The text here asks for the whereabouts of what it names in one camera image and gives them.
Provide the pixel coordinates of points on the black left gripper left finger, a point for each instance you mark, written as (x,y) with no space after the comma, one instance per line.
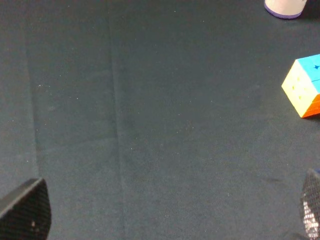
(25,212)

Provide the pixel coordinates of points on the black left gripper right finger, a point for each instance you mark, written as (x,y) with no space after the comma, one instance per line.
(310,204)

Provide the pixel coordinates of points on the colourful puzzle cube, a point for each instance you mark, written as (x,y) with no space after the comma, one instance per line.
(302,85)

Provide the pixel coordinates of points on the black tablecloth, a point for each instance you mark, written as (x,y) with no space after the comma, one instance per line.
(157,119)

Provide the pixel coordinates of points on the purple-capped beige cylinder roll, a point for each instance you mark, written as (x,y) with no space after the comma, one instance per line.
(285,9)

